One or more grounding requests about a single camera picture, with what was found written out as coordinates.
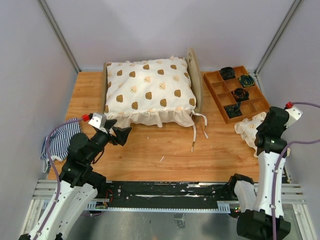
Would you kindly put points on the small bear print pillow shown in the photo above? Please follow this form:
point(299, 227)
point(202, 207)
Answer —
point(247, 129)

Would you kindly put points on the left aluminium frame post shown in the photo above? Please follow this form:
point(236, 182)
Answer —
point(58, 33)

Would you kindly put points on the right aluminium frame post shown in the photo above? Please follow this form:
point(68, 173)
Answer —
point(293, 9)

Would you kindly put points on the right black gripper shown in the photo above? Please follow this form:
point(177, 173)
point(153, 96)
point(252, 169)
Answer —
point(260, 126)

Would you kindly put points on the green black rolled sock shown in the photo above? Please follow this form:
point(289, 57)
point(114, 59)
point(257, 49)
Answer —
point(246, 81)

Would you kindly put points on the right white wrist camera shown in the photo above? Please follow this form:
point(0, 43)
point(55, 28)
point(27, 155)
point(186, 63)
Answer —
point(294, 114)

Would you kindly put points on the striped blue white cloth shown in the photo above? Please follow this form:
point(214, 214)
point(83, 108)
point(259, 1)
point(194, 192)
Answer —
point(59, 142)

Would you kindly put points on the aluminium frame post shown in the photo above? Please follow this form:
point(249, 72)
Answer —
point(58, 33)
point(293, 9)

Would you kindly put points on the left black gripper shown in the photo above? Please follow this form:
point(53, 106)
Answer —
point(122, 133)

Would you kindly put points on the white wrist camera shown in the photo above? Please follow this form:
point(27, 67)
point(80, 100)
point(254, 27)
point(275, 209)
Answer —
point(98, 121)
point(294, 114)

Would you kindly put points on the white slotted cable duct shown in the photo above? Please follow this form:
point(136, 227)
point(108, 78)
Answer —
point(177, 205)

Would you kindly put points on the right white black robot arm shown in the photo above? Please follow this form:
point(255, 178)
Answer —
point(261, 212)

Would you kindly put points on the wooden pet bed frame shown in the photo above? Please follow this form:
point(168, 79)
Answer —
point(195, 75)

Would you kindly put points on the black orange rolled sock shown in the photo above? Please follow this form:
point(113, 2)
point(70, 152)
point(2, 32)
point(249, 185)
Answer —
point(240, 94)

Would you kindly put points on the black rolled sock back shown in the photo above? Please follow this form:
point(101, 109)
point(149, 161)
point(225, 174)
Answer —
point(227, 73)

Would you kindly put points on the bear print bed cushion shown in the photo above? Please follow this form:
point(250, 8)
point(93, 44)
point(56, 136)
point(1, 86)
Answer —
point(150, 92)

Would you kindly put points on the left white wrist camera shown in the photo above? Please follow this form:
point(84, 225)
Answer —
point(98, 121)

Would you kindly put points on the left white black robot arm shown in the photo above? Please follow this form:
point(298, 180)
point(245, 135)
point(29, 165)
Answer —
point(77, 184)

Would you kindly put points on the dark green rolled sock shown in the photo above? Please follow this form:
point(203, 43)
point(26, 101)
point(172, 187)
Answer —
point(234, 110)

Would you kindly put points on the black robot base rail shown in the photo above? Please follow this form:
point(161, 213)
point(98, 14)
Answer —
point(120, 190)

